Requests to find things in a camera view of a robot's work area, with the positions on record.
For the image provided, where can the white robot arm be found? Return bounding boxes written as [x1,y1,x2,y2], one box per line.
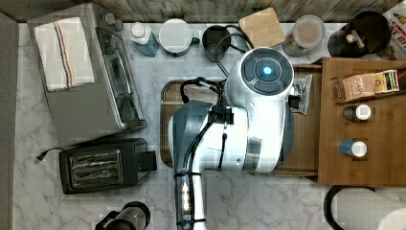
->
[168,47,294,230]

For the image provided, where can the wooden cutting board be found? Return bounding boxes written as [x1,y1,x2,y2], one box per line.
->
[160,80,217,168]

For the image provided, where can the dark grey cup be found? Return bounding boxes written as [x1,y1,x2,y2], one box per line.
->
[202,25,231,62]

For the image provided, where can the silver toaster oven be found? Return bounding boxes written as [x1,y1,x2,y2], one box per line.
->
[28,3,147,146]

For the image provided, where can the snack chip bag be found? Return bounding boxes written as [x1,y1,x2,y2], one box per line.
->
[288,75,312,115]

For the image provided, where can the white-capped blue bottle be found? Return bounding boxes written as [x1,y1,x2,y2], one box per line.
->
[129,22,160,58]

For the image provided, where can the teal box with wooden lid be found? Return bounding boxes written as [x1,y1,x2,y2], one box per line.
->
[238,8,285,47]

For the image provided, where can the black two-slot toaster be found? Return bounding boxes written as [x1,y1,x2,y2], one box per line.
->
[59,138,157,195]

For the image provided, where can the blender jar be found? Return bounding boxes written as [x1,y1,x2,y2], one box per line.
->
[95,201,150,230]

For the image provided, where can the clear cereal jar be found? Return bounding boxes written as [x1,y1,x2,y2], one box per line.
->
[282,14,326,58]

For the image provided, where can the wooden tea bag holder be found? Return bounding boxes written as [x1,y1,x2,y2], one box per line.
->
[330,66,405,104]

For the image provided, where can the blue salt shaker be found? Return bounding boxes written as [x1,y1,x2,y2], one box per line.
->
[339,140,368,157]

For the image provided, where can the black pepper shaker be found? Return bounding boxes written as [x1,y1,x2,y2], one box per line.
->
[343,104,372,122]

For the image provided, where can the striped white dish towel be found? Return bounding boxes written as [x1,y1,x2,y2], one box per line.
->
[34,17,95,92]

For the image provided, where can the brown tea bags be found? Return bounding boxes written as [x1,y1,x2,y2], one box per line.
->
[342,74,374,101]

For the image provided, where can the wooden shelf rack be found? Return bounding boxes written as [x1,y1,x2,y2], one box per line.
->
[275,57,406,187]

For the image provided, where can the wooden spoon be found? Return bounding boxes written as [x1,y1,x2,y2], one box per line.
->
[346,30,365,49]

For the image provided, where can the toaster power plug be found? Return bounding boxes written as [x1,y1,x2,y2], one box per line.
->
[34,148,64,164]

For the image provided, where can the yellow green tea bags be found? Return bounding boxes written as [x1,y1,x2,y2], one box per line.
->
[373,70,399,94]

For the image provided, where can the black pot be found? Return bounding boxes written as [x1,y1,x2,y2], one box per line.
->
[327,11,391,58]

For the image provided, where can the cereal box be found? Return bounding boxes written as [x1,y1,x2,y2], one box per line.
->
[383,0,406,61]

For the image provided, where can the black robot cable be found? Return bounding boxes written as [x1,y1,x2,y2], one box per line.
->
[214,24,256,78]

